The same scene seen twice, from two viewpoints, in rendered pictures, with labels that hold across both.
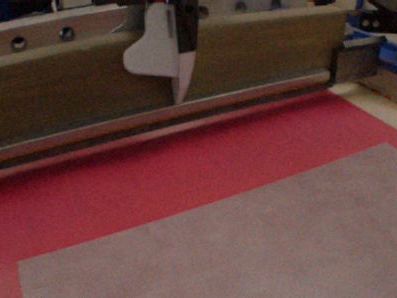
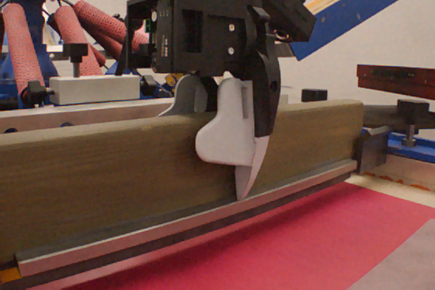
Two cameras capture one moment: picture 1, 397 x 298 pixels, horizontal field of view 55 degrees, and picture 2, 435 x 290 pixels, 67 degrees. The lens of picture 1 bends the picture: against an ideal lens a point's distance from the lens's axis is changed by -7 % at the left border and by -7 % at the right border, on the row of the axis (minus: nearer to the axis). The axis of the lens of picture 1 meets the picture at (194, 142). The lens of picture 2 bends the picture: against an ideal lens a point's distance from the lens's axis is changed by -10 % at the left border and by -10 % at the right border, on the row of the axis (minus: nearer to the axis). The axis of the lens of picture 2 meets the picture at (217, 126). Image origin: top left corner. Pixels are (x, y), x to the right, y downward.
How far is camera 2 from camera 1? 14 cm
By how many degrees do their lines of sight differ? 25
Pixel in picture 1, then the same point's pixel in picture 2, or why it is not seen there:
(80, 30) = not seen: hidden behind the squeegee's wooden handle
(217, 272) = not seen: outside the picture
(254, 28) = (302, 117)
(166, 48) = (239, 131)
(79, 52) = (139, 132)
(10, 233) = not seen: outside the picture
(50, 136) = (99, 242)
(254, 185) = (352, 279)
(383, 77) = (393, 163)
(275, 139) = (335, 231)
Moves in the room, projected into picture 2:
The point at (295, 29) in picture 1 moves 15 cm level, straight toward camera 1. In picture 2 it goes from (331, 119) to (401, 158)
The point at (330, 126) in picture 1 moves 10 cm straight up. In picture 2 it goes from (374, 212) to (385, 115)
